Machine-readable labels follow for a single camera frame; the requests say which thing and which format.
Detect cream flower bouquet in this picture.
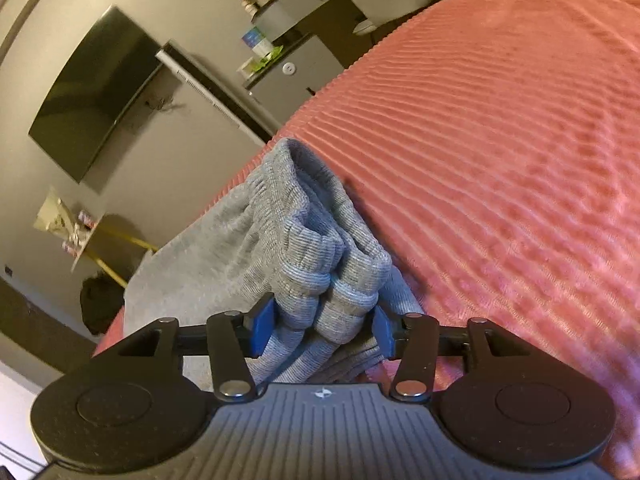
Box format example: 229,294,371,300
32,186,75,240

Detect pink ribbed bedspread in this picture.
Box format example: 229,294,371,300
92,0,640,480

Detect black clothes pile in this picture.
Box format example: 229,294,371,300
80,273,125,336

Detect black wall television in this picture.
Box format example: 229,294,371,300
28,6,160,182

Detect white blue container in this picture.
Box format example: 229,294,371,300
242,27,274,58

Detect yellow legged side table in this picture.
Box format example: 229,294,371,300
61,209,160,288

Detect grey sweat pants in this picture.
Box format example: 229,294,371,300
124,138,420,384

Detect grey small cabinet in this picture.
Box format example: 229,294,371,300
244,36,344,125

